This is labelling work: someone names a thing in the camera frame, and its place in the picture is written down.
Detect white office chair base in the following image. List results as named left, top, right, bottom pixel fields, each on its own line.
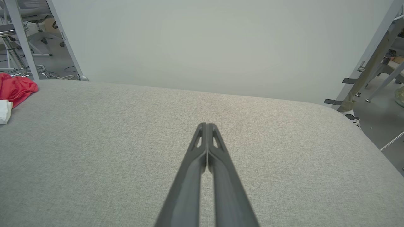
left=19, top=0, right=65, bottom=57

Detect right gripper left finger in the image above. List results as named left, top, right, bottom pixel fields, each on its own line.
left=155, top=123, right=207, bottom=227

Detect white partition panel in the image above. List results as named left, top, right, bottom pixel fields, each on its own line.
left=47, top=0, right=395, bottom=106

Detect grey table leg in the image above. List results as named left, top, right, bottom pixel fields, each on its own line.
left=365, top=62, right=404, bottom=102

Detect grey aluminium panel post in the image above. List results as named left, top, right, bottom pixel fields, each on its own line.
left=331, top=0, right=404, bottom=111

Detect thin white rod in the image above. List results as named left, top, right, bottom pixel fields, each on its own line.
left=380, top=131, right=404, bottom=151

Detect grey aluminium frame post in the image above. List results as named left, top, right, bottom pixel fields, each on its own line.
left=5, top=0, right=40, bottom=81

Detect white floor cable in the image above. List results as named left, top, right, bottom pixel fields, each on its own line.
left=50, top=73, right=80, bottom=80

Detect tan wooden beam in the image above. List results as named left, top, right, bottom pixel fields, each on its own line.
left=338, top=19, right=404, bottom=111

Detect chrome stool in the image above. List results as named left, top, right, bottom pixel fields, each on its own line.
left=0, top=24, right=48, bottom=78

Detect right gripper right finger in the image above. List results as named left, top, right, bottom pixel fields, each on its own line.
left=207, top=123, right=260, bottom=227

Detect red and white t-shirt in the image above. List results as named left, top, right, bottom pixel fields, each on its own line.
left=0, top=73, right=39, bottom=124

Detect white sneaker black laces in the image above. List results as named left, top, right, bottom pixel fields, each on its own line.
left=340, top=109, right=363, bottom=130

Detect grey fabric sofa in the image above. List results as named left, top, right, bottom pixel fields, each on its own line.
left=0, top=80, right=404, bottom=227

